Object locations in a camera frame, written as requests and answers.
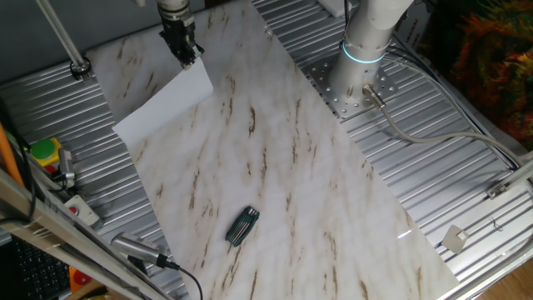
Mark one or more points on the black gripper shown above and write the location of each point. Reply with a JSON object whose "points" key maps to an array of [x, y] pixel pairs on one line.
{"points": [[179, 33]]}

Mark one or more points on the white paper sheet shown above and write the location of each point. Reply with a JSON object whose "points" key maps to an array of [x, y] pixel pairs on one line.
{"points": [[170, 102]]}

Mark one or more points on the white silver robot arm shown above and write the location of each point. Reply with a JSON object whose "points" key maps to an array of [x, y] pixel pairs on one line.
{"points": [[362, 41]]}

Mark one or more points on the aluminium pole with black foot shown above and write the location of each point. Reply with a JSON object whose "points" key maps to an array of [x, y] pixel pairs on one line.
{"points": [[63, 35]]}

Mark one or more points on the marble pattern table mat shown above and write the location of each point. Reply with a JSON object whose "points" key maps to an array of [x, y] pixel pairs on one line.
{"points": [[291, 187]]}

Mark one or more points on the green button yellow box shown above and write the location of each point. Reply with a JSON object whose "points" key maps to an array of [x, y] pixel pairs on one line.
{"points": [[43, 148]]}

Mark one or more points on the green hex key set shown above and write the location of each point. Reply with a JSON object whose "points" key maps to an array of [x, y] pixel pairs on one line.
{"points": [[241, 227]]}

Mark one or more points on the grey box red button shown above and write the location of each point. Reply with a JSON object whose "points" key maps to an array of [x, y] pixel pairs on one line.
{"points": [[85, 212]]}

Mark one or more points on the orange pole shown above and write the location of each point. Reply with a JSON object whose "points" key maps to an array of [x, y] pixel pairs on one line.
{"points": [[8, 156]]}

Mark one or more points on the white box red print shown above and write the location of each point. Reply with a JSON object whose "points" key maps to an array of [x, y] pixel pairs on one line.
{"points": [[416, 33]]}

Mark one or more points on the orange box red button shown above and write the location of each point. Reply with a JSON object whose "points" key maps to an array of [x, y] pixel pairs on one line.
{"points": [[79, 278]]}

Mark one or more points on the black keyboard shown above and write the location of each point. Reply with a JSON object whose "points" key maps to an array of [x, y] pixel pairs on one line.
{"points": [[37, 275]]}

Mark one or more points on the colourful patterned cloth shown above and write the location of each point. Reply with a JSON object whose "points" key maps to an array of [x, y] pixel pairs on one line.
{"points": [[491, 62]]}

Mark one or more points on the aluminium profile bar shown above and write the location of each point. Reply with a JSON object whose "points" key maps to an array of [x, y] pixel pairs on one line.
{"points": [[522, 171]]}

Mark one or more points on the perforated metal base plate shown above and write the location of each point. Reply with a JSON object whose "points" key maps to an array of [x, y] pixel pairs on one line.
{"points": [[325, 83]]}

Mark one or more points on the aluminium frame beam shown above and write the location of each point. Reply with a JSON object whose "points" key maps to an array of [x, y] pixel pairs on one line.
{"points": [[41, 221]]}

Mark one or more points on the small metal corner bracket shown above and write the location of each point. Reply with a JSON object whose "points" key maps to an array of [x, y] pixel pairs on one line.
{"points": [[497, 190]]}

